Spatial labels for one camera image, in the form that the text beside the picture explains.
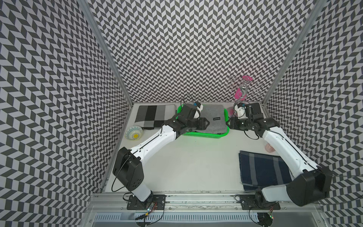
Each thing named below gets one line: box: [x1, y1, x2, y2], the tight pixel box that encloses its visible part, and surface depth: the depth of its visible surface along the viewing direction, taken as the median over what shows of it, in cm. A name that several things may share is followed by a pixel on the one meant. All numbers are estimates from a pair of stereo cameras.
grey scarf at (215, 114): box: [190, 104, 227, 134], surface depth 98 cm
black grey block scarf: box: [134, 104, 176, 130], surface depth 112 cm
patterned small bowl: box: [124, 125, 143, 141], surface depth 99 cm
